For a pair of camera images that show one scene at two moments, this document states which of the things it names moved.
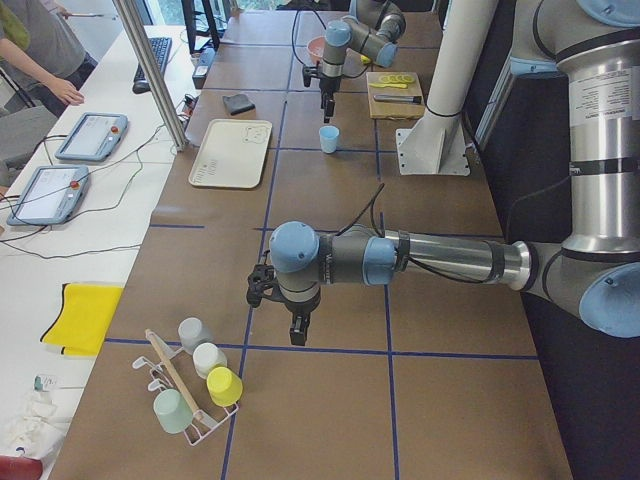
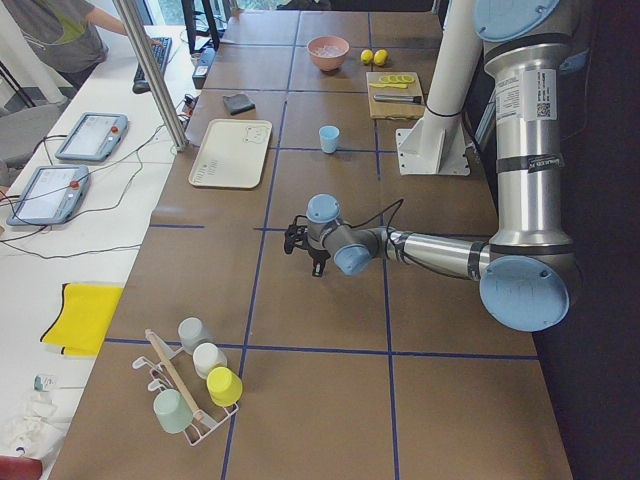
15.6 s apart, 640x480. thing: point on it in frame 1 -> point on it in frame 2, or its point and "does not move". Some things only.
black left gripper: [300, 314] -> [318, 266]
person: [45, 55] -> [67, 34]
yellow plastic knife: [401, 86] does not move
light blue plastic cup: [328, 138] does not move
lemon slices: [393, 78] does not move
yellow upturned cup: [224, 387] does not move
